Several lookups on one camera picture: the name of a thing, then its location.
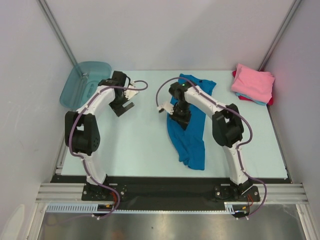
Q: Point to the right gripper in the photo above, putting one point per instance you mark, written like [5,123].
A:
[180,119]

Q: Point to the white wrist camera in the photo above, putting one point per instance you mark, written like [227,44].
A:
[131,91]
[166,107]

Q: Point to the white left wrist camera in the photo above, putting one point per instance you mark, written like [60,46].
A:
[131,91]

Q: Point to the light blue folded t-shirt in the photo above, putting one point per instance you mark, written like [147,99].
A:
[246,98]

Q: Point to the aluminium frame post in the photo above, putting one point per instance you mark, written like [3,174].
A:
[293,9]
[53,23]

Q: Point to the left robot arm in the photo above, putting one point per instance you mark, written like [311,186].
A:
[82,135]

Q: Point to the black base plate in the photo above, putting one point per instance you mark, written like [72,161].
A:
[169,193]

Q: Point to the aluminium front rail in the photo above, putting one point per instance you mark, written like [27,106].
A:
[72,193]

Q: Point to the teal translucent plastic bin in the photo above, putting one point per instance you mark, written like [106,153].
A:
[82,83]

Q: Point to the white slotted cable duct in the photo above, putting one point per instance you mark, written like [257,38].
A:
[96,208]

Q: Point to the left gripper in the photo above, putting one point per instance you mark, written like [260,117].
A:
[118,108]

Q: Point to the right aluminium frame post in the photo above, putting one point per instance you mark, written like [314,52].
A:
[293,9]

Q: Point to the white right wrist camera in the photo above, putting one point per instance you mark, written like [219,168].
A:
[166,107]

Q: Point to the pink folded t-shirt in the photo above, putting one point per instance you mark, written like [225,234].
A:
[252,82]

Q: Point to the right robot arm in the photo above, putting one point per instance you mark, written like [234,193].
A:
[227,125]

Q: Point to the left aluminium frame post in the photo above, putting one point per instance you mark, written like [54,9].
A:
[53,23]

